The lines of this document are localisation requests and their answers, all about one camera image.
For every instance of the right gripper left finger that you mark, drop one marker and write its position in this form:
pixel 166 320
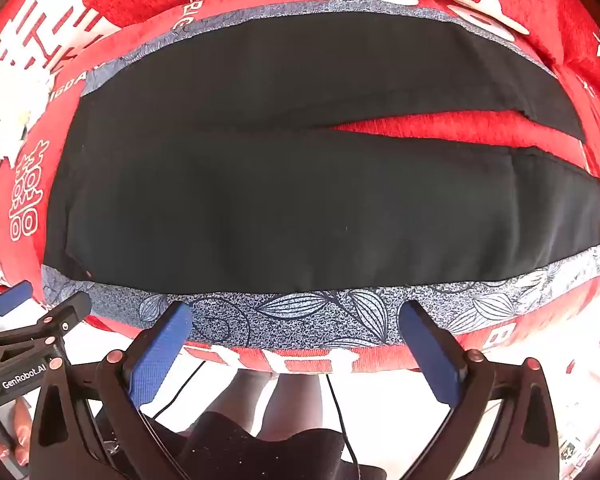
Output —
pixel 66 442

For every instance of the person legs black skirt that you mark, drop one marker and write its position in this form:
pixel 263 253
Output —
pixel 263 426

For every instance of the red blanket white characters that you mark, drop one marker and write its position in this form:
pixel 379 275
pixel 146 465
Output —
pixel 68 38

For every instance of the black pants grey leaf trim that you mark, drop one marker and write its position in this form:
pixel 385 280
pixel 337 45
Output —
pixel 297 172

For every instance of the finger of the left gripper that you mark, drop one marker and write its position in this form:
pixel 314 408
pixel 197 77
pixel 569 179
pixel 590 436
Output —
pixel 46 337
pixel 16 295

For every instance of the person left hand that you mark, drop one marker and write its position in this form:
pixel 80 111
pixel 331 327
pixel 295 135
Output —
pixel 22 422

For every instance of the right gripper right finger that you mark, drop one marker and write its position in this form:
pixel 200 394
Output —
pixel 523 443

